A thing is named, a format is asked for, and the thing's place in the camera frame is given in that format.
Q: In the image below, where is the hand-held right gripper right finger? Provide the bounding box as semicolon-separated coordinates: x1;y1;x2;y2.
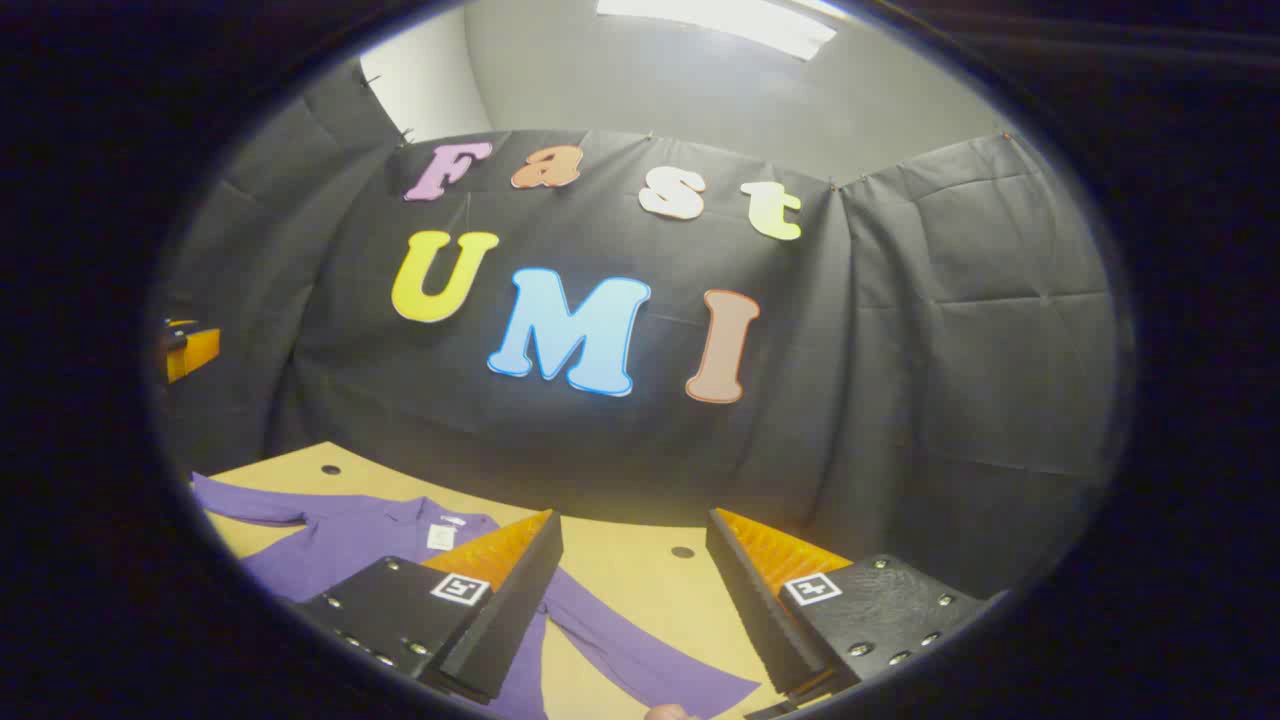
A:
706;507;987;701

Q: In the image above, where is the purple shirt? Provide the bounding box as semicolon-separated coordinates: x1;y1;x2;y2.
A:
190;472;762;720

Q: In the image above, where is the black backdrop cloth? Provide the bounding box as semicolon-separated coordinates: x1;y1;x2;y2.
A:
155;60;1121;601

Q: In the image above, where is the long ceiling light panel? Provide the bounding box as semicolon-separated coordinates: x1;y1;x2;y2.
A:
597;0;837;61

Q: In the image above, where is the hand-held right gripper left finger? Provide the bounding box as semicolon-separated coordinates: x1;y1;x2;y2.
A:
295;508;564;704

